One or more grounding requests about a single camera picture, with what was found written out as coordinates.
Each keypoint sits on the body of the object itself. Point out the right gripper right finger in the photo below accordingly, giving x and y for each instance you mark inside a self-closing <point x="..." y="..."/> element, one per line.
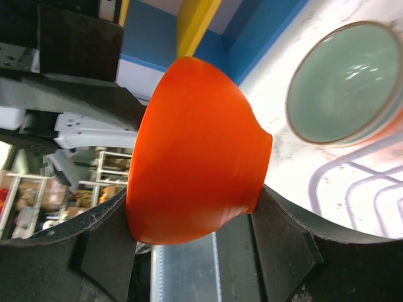
<point x="304" y="257"/>

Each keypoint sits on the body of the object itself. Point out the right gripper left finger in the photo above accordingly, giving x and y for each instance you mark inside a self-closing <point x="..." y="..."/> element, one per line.
<point x="87" y="258"/>

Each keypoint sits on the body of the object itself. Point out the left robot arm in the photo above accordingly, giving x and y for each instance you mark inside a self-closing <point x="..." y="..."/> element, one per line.
<point x="59" y="61"/>

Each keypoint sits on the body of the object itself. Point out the pale green ceramic bowl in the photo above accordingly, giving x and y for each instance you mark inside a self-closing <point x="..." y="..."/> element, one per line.
<point x="348" y="87"/>

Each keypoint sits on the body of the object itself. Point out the blue pink yellow shelf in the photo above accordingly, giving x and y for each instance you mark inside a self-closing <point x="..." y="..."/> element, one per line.
<point x="240" y="35"/>

